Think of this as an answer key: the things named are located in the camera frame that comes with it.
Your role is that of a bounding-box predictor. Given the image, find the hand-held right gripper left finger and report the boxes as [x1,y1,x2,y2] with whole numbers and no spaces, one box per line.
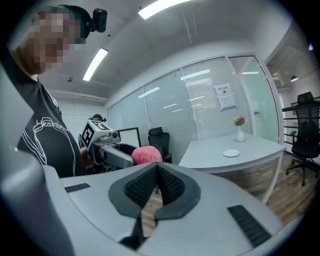
[42,161,161,244]

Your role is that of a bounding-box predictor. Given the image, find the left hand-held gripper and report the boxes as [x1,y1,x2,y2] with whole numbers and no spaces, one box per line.
[78,119,137,173]

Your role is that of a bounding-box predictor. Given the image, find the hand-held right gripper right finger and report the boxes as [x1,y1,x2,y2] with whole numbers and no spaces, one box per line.
[139,161,286,256]

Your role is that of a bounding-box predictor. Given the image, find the red apple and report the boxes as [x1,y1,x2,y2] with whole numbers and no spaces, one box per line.
[131,146,163,166]

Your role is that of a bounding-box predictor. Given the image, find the person's left forearm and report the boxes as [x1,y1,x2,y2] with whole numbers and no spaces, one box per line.
[79,147,95,171]

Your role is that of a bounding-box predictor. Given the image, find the black framed board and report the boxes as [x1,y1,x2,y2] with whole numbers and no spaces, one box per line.
[117,126,142,148]

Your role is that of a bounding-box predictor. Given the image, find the black padded office chair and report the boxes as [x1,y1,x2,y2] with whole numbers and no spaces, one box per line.
[147,126,173,165]

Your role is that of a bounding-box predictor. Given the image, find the light grey table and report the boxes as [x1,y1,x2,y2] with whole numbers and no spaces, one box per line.
[178,132,288,205]

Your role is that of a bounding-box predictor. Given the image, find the person's black printed t-shirt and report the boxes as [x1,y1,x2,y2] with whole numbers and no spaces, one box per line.
[0,47,88,178]

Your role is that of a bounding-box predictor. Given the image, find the white ceramic vase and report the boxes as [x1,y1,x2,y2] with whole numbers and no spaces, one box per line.
[236,125,246,143]

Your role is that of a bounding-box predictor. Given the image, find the long ceiling light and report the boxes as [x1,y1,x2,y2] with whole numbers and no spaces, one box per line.
[82,47,109,82]
[137,0,191,21]

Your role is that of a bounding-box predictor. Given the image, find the large white paper notice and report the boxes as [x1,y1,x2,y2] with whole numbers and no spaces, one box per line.
[217,94,237,111]

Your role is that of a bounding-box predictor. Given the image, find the small white paper notice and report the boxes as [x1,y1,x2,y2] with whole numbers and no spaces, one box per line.
[214,83,231,97]

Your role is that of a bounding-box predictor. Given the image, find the black mesh office chair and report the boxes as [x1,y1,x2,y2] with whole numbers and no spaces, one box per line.
[284,91,320,187]

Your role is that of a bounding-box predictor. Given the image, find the black metal railing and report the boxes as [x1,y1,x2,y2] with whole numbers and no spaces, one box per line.
[281,96,320,147]

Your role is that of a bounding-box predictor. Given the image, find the frosted glass door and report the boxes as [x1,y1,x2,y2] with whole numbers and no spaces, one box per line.
[228,56,280,143]

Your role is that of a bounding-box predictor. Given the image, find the person's head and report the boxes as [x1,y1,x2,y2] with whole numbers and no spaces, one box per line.
[8,4,92,76]

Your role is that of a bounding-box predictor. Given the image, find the black head camera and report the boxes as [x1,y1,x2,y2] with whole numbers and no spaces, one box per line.
[86,8,109,34]

